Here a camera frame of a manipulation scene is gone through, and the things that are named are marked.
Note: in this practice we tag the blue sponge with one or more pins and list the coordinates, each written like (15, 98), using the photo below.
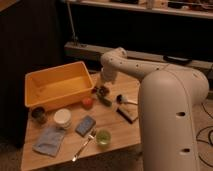
(85, 126)

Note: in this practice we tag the metal lamp stand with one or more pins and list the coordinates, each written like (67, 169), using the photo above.
(74, 36)

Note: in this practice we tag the silver fork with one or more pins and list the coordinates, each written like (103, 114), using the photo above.
(91, 136)

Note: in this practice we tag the white round container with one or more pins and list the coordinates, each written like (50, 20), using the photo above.
(62, 118)

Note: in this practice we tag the yellow plastic bin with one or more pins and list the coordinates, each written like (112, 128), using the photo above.
(58, 86)

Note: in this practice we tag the green cucumber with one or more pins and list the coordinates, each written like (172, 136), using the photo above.
(104, 100)

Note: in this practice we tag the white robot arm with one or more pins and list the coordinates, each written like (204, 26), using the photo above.
(166, 97)

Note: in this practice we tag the dark red grape bunch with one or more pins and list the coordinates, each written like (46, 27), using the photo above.
(103, 90)

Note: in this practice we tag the blue folded cloth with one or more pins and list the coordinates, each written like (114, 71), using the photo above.
(49, 141)

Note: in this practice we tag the black dish brush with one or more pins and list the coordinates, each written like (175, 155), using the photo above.
(123, 100)

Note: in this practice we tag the green plastic cup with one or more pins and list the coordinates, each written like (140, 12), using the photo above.
(103, 138)

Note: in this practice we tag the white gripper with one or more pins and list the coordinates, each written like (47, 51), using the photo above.
(108, 75)

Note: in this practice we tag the red apple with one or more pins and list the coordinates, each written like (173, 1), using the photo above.
(87, 103)

